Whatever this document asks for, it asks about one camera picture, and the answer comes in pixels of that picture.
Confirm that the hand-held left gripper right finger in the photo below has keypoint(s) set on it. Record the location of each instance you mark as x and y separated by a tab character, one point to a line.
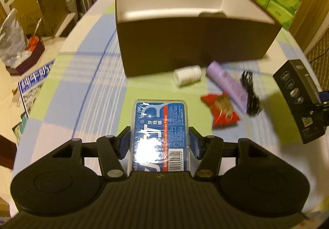
195	144

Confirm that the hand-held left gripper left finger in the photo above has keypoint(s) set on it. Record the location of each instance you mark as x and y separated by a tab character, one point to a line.
124	141

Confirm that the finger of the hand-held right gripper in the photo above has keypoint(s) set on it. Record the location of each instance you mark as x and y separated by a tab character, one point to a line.
324	97

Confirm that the black product box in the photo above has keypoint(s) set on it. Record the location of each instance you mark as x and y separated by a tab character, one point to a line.
295	95

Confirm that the blue dental floss box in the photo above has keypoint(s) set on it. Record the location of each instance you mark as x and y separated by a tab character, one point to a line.
159	126

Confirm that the red snack packet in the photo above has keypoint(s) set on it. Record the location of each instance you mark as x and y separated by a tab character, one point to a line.
221	108

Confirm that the white pill bottle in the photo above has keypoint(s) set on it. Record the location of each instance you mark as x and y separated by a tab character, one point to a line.
187	76

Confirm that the purple bag roll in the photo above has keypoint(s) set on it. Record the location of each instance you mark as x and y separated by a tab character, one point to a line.
226	82

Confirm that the brown cardboard storage box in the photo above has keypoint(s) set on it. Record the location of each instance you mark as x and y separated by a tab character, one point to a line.
192	44

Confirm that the quilted brown chair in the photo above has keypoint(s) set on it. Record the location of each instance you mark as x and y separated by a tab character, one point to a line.
321	57

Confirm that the wooden door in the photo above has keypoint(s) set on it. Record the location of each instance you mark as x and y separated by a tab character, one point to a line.
316	0

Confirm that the blue white milk carton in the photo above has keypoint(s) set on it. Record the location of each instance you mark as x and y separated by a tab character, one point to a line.
33	85

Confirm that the dark wooden furniture edge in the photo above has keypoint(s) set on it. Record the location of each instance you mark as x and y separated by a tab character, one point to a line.
6	152

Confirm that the dark red box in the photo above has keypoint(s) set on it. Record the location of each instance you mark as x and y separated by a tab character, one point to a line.
33	58

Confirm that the cream floral cloth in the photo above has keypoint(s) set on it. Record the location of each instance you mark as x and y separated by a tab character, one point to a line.
7	90

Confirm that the orange small object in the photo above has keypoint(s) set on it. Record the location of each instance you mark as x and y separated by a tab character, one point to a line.
33	43

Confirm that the metal spoon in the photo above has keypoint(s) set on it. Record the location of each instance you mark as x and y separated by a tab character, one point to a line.
37	27

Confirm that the clear plastic bag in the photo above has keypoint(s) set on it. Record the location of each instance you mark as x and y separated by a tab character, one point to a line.
11	41

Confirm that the printed cardboard carton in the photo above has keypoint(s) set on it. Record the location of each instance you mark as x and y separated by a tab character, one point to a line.
51	5

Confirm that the plain cardboard carton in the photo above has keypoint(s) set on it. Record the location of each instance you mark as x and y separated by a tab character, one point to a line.
25	10

